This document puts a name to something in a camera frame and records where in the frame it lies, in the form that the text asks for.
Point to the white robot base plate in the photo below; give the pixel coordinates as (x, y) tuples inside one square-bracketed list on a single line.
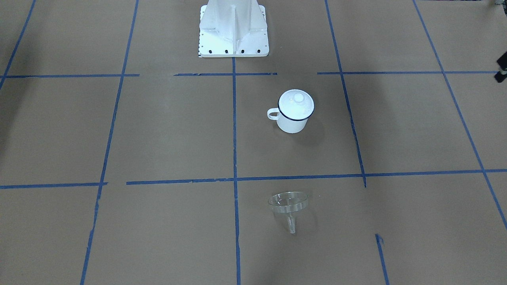
[(233, 28)]

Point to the white enamel mug blue rim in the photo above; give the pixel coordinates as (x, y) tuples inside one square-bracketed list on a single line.
[(285, 124)]

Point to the white round mug lid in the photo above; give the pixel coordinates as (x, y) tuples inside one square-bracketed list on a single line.
[(296, 105)]

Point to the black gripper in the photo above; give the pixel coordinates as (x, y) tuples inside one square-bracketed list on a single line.
[(502, 66)]

